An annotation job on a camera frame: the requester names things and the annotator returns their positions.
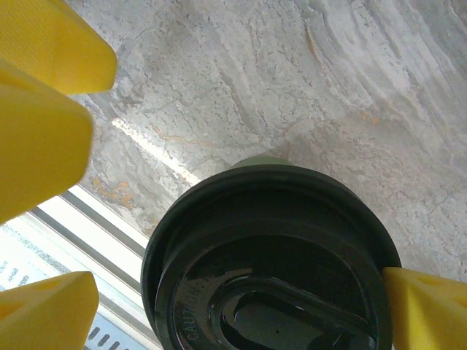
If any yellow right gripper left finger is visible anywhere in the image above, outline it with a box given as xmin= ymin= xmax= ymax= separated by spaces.
xmin=0 ymin=271 xmax=99 ymax=350

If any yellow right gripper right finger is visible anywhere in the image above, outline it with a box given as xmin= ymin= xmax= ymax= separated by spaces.
xmin=379 ymin=265 xmax=467 ymax=350

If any green cup with black lid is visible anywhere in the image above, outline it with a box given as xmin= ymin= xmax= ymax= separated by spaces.
xmin=140 ymin=155 xmax=402 ymax=350

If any white slotted cable duct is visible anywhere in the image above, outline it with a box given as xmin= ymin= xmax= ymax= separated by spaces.
xmin=0 ymin=222 xmax=161 ymax=350

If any aluminium front rail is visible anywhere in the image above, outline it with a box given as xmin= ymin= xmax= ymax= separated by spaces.
xmin=31 ymin=187 xmax=158 ymax=340

